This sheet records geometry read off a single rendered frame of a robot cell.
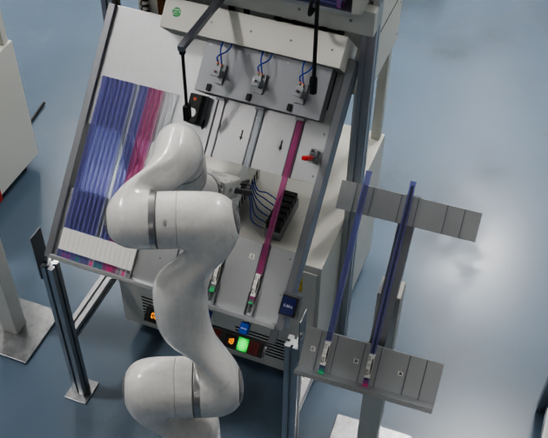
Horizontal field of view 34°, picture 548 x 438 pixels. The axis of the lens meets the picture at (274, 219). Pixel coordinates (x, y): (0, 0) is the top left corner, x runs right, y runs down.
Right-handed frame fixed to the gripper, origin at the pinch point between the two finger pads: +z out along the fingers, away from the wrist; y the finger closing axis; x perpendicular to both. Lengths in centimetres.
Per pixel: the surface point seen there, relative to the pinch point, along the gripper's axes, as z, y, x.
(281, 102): 8.7, -6.3, -21.3
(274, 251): 8.2, -13.3, 16.3
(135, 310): 63, 44, 65
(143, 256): 6.2, 21.0, 27.4
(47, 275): 12, 51, 43
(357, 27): 9.5, -20.8, -43.1
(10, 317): 50, 83, 77
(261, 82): 5.8, -1.0, -25.1
